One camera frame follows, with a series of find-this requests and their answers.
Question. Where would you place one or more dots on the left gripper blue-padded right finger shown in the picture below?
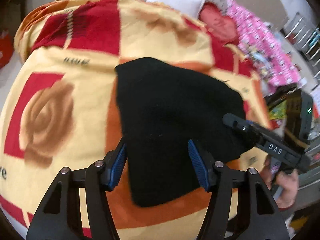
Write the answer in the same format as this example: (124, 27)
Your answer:
(258, 216)

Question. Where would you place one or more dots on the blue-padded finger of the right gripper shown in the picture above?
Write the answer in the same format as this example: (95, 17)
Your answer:
(244, 127)

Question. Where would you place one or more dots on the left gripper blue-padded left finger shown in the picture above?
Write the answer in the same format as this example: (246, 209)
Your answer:
(58, 215)

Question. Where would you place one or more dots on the black pants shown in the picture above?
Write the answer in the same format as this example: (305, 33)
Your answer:
(162, 108)

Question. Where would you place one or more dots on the grey sleeve forearm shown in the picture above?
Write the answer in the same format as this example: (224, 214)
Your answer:
(287, 212)

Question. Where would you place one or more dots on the person right hand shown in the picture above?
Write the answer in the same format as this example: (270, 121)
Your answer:
(289, 183)

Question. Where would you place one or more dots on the pink patterned quilt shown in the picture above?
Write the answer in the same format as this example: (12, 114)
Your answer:
(259, 43)

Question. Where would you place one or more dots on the red heart-shaped cushion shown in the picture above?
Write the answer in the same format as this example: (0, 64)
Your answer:
(222, 27)

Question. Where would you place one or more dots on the red yellow orange blanket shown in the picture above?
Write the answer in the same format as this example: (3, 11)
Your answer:
(61, 110)

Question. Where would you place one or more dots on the metal shelf rack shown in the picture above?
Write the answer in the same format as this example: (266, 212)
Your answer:
(305, 38)

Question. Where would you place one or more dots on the red shopping bag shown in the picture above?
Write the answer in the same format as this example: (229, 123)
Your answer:
(6, 48)

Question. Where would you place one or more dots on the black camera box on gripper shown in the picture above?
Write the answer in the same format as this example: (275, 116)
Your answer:
(299, 115)

